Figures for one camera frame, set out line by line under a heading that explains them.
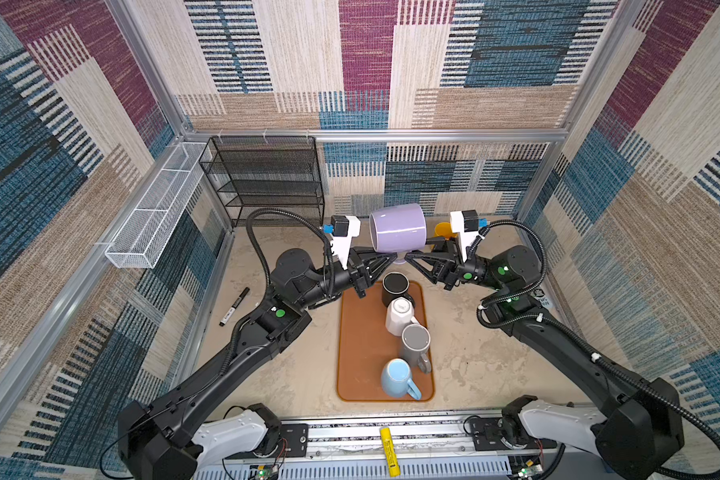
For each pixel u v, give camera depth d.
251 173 1.08
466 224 0.53
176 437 0.38
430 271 0.58
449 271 0.55
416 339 0.78
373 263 0.60
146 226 0.73
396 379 0.73
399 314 0.83
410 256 0.57
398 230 0.52
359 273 0.52
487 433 0.73
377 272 0.57
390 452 0.70
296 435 0.75
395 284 0.91
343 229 0.51
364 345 0.87
